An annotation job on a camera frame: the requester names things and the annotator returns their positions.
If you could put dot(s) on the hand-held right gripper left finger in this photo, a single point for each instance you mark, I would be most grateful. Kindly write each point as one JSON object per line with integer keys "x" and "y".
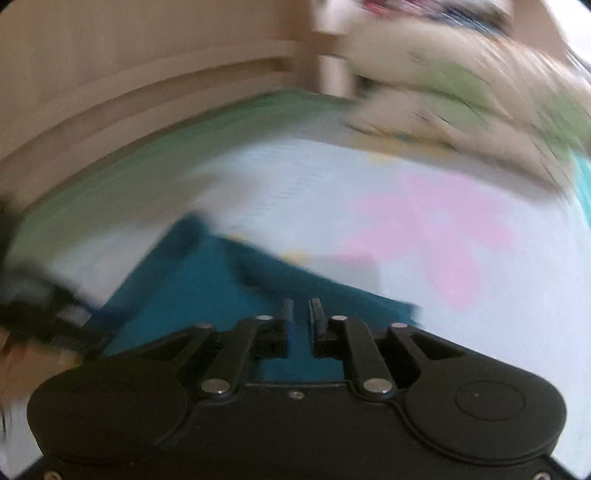
{"x": 290, "y": 323}

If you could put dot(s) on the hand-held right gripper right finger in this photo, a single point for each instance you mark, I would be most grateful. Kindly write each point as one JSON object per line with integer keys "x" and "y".
{"x": 316, "y": 323}

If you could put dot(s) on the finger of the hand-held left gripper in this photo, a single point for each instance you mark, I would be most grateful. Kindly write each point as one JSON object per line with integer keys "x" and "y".
{"x": 83, "y": 339}

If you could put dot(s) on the teal pants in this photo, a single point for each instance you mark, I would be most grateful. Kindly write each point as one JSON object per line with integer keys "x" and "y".
{"x": 194, "y": 295}

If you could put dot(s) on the person's left hand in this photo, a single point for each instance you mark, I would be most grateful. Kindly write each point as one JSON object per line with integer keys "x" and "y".
{"x": 23, "y": 374}

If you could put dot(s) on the bed with white quilted sheet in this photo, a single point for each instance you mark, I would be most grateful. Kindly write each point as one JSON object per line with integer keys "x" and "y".
{"x": 369, "y": 230}

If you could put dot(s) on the beige wooden headboard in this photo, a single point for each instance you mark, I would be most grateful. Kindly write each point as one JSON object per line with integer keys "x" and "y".
{"x": 115, "y": 83}

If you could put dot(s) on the floral print pillow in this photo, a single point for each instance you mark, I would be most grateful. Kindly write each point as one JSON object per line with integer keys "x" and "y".
{"x": 466, "y": 87}

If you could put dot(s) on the printed cloth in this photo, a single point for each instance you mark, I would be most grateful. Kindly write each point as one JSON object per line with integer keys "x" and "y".
{"x": 434, "y": 9}

